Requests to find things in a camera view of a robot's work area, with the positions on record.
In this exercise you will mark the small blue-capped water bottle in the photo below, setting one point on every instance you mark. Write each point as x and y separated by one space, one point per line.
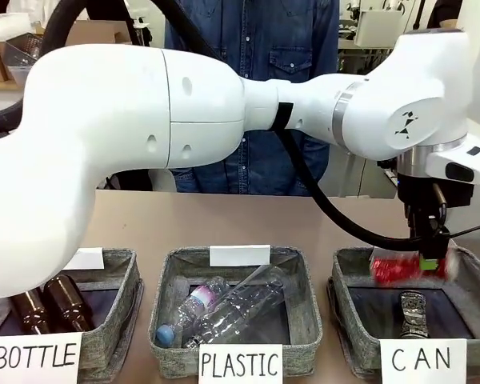
202 299

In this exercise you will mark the crushed dark silver can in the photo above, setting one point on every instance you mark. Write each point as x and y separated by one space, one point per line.
414 316

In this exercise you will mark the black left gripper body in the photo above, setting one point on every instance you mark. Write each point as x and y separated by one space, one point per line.
422 208

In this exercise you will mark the white paper sign CAN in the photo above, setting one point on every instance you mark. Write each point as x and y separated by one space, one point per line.
422 358

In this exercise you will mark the large clear plastic bottle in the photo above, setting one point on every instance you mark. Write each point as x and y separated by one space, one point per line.
248 306

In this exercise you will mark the crushed red can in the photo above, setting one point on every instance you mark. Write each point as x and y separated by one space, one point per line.
396 270

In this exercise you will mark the brown glass bottle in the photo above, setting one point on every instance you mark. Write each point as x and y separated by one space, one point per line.
32 316
70 304

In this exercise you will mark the grey fabric basket labelled plastic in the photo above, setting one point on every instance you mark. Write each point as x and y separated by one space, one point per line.
168 276

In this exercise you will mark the large open cardboard box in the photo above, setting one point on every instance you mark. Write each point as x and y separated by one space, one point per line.
100 32

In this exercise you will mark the white foam sheet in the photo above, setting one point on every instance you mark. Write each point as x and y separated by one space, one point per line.
4 26

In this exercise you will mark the white paper sign BOTTLE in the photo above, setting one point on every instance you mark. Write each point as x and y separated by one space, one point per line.
34 356

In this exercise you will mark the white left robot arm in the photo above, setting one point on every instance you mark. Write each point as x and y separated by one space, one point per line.
104 128

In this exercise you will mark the white equipment box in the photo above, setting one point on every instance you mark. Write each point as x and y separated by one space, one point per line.
378 28

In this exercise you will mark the blank white card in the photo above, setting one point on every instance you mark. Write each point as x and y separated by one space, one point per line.
90 259
240 255

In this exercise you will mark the person torso in denim shirt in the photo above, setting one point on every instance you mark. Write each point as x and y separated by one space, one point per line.
248 44

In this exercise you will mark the grey fabric basket labelled can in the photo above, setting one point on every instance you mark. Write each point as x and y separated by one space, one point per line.
344 312

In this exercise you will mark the white paper sign PLASTIC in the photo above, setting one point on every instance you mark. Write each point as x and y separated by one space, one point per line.
240 363

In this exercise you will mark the grey fabric basket labelled bottle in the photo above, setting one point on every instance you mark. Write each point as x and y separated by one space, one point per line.
116 320

